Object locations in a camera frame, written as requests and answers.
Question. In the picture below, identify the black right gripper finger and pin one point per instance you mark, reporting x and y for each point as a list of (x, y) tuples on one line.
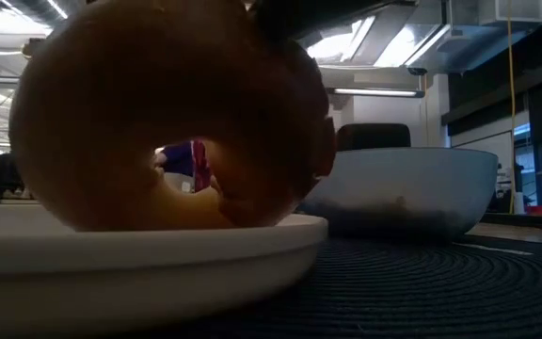
[(308, 19)]

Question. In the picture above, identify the brown bagel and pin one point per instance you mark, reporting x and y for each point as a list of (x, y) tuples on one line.
[(87, 117)]

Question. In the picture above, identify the long fluorescent ceiling light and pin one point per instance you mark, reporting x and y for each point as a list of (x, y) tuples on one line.
[(374, 92)]

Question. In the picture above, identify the person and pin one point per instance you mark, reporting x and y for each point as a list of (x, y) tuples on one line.
[(179, 157)]

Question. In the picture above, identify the blue translucent bowl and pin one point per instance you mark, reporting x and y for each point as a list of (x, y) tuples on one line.
[(407, 183)]

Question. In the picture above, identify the white ceiling unit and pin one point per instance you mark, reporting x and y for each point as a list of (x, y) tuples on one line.
[(511, 11)]

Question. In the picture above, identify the white cylindrical container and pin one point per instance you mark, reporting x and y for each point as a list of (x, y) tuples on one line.
[(519, 203)]

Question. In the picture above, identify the round dark woven placemat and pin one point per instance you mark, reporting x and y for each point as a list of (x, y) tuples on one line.
[(417, 292)]

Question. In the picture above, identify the small red box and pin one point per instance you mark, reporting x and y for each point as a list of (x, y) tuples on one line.
[(539, 210)]

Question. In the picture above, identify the white round plate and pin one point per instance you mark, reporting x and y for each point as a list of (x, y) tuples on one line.
[(111, 263)]

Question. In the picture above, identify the black aluminium table frame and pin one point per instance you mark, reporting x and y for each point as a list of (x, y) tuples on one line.
[(525, 221)]

